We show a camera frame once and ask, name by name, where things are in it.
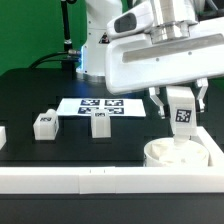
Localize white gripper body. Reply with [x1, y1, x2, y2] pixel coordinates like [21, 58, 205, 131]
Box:
[105, 1, 224, 94]

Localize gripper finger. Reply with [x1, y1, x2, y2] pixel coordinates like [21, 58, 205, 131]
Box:
[195, 78, 208, 112]
[149, 87, 165, 118]

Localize white round stool seat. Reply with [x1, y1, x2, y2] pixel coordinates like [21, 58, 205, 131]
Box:
[144, 138, 209, 168]

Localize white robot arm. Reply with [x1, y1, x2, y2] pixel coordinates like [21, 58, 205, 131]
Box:
[77, 0, 224, 116]

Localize white marker sheet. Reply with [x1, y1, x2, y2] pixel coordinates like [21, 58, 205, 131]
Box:
[57, 98, 146, 117]

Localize white front fence bar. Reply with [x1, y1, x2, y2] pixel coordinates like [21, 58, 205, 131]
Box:
[0, 167, 224, 194]

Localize white left fence piece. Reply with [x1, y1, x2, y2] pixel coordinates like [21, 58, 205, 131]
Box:
[0, 126, 6, 150]

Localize black cable bundle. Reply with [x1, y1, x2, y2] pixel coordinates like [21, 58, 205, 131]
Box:
[28, 49, 82, 70]

